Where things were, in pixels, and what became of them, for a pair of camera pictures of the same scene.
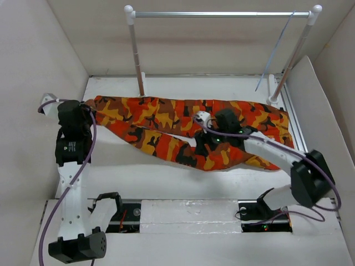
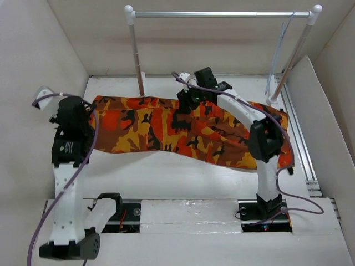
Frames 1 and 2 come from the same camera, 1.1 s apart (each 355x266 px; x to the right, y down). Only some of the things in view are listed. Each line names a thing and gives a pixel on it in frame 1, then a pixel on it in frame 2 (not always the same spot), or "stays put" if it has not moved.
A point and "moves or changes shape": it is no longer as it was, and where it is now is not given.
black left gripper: (85, 111) stays put
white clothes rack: (312, 15) stays put
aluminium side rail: (297, 137) stays put
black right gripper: (201, 138) -> (185, 102)
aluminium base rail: (254, 216) stays put
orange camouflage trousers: (171, 127) moves or changes shape
